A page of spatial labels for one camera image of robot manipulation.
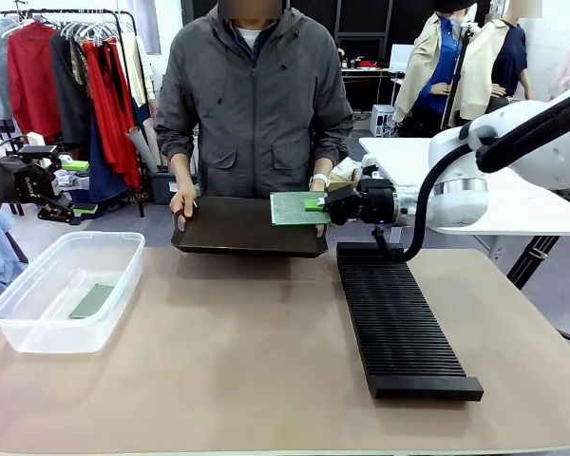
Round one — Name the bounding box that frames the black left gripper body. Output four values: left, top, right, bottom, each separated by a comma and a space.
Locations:
0, 162, 62, 206

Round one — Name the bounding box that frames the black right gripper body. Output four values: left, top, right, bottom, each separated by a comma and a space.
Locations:
348, 185, 400, 225

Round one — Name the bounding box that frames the green perforated PCB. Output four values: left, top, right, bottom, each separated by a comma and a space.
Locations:
68, 281, 117, 320
269, 189, 333, 229

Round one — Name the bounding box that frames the black plastic tray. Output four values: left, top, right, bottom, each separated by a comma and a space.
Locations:
170, 195, 332, 260

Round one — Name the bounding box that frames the person's left forearm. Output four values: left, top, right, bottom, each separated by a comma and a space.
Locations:
310, 127, 355, 180

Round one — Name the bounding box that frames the person's right forearm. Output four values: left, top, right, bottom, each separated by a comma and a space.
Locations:
156, 127, 197, 189

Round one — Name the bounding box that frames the person's right hand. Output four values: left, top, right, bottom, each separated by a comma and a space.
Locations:
169, 182, 200, 225

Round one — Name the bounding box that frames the navy blue hanging garment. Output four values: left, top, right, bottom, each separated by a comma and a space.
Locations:
88, 113, 130, 203

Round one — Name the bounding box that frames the brown cardboard box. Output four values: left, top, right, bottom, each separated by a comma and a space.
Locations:
330, 159, 365, 194

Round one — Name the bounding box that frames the white side table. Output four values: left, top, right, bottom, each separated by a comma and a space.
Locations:
357, 136, 570, 243

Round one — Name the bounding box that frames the red hanging dress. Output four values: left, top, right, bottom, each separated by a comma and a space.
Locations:
81, 40, 142, 189

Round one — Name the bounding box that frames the dark grey hanging garment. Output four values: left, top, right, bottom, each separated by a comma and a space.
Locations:
50, 30, 94, 149

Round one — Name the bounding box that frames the beige paper roll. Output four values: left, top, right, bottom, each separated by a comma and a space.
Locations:
142, 117, 165, 168
124, 124, 161, 174

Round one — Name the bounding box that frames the white crate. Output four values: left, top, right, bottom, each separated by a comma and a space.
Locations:
370, 104, 398, 140

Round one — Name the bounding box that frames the light blue cloth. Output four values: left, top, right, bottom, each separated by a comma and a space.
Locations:
0, 217, 30, 306

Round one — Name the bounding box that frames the grey storage bin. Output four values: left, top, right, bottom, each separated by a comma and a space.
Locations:
147, 169, 203, 207

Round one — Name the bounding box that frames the red hanging shirt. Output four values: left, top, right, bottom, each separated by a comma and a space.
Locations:
7, 21, 64, 146

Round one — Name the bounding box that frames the person in grey jacket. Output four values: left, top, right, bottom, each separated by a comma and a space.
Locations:
153, 3, 355, 201

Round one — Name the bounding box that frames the cream hanging garment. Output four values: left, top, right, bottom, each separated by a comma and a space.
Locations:
120, 31, 152, 108

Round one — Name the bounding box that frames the black slotted PCB rack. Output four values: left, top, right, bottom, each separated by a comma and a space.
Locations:
335, 241, 485, 403

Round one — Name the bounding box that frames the clear plastic box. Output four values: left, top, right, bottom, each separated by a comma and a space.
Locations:
0, 231, 146, 355

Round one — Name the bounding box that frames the black stand pole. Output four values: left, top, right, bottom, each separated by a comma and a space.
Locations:
436, 22, 474, 134

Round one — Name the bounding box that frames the white monitor back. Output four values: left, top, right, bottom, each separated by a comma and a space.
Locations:
389, 43, 417, 73

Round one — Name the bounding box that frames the mannequin beige jacket blue shirt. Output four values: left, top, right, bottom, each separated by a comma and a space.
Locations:
390, 0, 465, 140

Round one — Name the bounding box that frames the black clothes rack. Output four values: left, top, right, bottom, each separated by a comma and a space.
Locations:
0, 8, 146, 219

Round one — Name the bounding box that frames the black tripod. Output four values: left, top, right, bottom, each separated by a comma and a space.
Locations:
504, 234, 570, 353

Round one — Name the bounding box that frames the mannequin cream jacket navy shirt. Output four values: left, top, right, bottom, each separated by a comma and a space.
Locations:
457, 0, 536, 129

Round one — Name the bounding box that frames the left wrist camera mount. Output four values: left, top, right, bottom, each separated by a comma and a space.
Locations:
16, 132, 61, 159

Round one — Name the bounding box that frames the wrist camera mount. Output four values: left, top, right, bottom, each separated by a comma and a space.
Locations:
16, 132, 61, 159
359, 152, 387, 184

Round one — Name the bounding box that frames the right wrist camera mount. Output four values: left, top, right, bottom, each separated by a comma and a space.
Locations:
359, 152, 387, 184

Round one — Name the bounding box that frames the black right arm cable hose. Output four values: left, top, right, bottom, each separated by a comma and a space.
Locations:
370, 97, 570, 263

